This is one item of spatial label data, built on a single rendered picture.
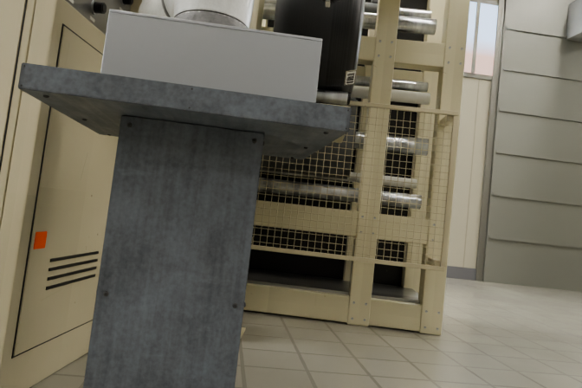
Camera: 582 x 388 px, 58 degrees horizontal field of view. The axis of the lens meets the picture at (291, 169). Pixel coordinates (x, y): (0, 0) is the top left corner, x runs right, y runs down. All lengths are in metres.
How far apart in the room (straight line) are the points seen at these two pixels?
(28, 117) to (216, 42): 0.51
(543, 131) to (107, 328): 5.66
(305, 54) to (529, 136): 5.31
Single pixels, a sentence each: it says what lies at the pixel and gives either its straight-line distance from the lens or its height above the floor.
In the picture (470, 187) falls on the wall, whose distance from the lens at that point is 5.85.
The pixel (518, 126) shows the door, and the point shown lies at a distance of 6.11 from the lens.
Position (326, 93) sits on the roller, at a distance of 1.87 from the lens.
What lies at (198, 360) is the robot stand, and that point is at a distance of 0.97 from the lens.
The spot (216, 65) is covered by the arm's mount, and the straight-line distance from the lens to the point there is 0.93.
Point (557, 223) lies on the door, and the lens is 6.27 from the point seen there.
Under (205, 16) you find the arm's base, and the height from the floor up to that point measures 0.82.
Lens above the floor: 0.47
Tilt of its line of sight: 5 degrees up
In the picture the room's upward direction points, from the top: 6 degrees clockwise
